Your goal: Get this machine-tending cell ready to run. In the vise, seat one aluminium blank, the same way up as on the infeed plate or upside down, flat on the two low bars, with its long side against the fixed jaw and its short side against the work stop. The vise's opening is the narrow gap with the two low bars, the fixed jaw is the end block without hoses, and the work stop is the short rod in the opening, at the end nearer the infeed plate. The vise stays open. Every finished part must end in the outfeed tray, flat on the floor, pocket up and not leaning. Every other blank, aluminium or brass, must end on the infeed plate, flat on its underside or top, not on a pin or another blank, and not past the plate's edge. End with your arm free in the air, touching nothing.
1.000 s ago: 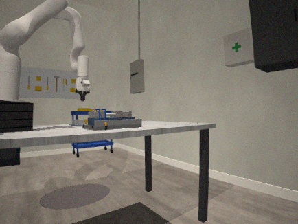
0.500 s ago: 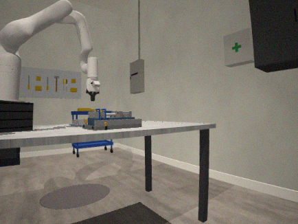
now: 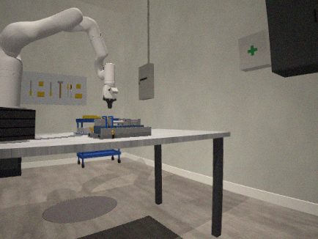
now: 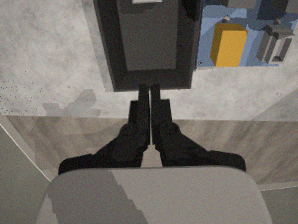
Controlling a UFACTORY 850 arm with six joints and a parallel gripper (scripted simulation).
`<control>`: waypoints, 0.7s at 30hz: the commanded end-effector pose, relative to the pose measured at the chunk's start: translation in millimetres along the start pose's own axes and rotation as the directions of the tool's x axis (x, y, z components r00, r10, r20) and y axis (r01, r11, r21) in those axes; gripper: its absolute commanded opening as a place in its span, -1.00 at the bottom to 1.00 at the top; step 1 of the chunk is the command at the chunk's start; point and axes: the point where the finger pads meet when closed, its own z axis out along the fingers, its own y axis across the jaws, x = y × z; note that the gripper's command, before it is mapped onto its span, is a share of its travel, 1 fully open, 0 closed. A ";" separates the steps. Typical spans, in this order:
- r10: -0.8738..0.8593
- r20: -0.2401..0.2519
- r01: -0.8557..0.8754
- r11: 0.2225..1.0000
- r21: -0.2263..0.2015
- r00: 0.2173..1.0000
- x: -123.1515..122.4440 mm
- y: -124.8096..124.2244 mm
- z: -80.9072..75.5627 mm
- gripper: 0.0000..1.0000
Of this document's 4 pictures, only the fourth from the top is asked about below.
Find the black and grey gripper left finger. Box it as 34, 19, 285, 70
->
58, 84, 150, 175

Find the yellow-orange rectangular block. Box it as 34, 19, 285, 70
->
210, 23, 248, 67

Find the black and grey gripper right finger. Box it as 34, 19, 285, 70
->
151, 84, 246, 172

